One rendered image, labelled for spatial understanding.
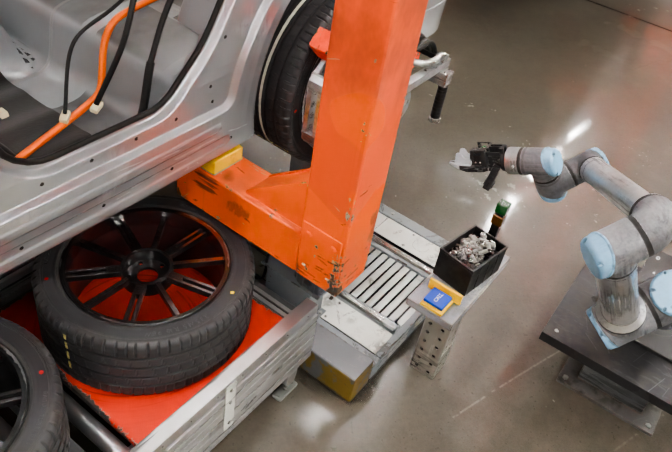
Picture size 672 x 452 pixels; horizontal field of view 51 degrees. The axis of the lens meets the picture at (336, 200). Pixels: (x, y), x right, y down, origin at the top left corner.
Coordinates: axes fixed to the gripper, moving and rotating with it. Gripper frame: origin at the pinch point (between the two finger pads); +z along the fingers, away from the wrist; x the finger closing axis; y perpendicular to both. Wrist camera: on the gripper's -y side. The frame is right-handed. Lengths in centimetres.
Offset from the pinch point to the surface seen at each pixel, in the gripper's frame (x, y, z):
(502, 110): -171, -51, 54
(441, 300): 41, -28, -9
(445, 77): -8.7, 28.7, 1.8
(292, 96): 34, 40, 34
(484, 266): 25.0, -23.9, -17.9
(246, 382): 94, -27, 30
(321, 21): 22, 60, 25
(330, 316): 36, -47, 43
